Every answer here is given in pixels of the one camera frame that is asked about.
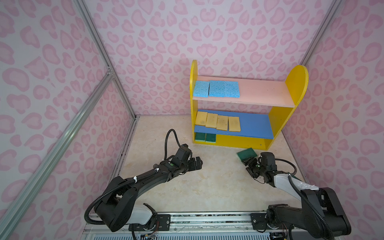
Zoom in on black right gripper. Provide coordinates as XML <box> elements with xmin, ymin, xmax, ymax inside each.
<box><xmin>240</xmin><ymin>156</ymin><xmax>267</xmax><ymax>179</ymax></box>

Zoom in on yellow sponge floor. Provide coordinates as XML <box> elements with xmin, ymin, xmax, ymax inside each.
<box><xmin>229</xmin><ymin>117</ymin><xmax>241</xmax><ymax>132</ymax></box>
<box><xmin>216</xmin><ymin>115</ymin><xmax>229</xmax><ymax>131</ymax></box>

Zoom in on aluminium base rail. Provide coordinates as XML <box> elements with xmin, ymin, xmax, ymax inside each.
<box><xmin>81</xmin><ymin>212</ymin><xmax>313</xmax><ymax>240</ymax></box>

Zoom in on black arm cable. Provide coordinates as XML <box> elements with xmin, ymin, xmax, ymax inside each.
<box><xmin>274</xmin><ymin>158</ymin><xmax>335</xmax><ymax>240</ymax></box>
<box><xmin>83</xmin><ymin>128</ymin><xmax>182</xmax><ymax>225</ymax></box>

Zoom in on aluminium frame profile left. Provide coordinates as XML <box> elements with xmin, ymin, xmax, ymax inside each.
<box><xmin>1</xmin><ymin>1</ymin><xmax>132</xmax><ymax>240</ymax></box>

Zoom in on aluminium frame profile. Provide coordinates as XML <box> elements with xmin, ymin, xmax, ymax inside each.
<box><xmin>300</xmin><ymin>0</ymin><xmax>345</xmax><ymax>67</ymax></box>
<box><xmin>1</xmin><ymin>1</ymin><xmax>132</xmax><ymax>240</ymax></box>

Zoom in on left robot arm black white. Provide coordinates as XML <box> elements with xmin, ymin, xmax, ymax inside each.
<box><xmin>84</xmin><ymin>144</ymin><xmax>203</xmax><ymax>232</ymax></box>

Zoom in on yellow sponge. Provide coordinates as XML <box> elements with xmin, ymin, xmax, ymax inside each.
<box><xmin>206</xmin><ymin>113</ymin><xmax>218</xmax><ymax>129</ymax></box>

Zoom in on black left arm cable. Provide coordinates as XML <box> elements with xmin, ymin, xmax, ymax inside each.
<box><xmin>83</xmin><ymin>128</ymin><xmax>182</xmax><ymax>225</ymax></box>

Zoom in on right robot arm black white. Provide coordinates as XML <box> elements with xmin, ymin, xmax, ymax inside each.
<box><xmin>238</xmin><ymin>152</ymin><xmax>352</xmax><ymax>240</ymax></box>

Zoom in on yellow wooden shelf unit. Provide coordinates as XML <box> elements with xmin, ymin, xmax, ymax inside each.
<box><xmin>190</xmin><ymin>60</ymin><xmax>309</xmax><ymax>151</ymax></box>

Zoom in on blue sponge floor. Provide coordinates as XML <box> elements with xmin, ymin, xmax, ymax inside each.
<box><xmin>209</xmin><ymin>81</ymin><xmax>225</xmax><ymax>98</ymax></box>
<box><xmin>224</xmin><ymin>81</ymin><xmax>240</xmax><ymax>98</ymax></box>

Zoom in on green scouring pad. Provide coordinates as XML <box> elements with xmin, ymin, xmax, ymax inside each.
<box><xmin>237</xmin><ymin>148</ymin><xmax>258</xmax><ymax>162</ymax></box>
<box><xmin>195</xmin><ymin>133</ymin><xmax>206</xmax><ymax>142</ymax></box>
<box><xmin>206</xmin><ymin>134</ymin><xmax>217</xmax><ymax>143</ymax></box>

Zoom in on yellow sponge shelf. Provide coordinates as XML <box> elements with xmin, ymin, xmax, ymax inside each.
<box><xmin>195</xmin><ymin>111</ymin><xmax>208</xmax><ymax>126</ymax></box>

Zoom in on aluminium frame profile right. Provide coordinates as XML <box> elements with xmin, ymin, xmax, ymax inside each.
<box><xmin>300</xmin><ymin>0</ymin><xmax>345</xmax><ymax>67</ymax></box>

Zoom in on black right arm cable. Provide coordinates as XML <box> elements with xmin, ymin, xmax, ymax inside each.
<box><xmin>274</xmin><ymin>158</ymin><xmax>335</xmax><ymax>240</ymax></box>

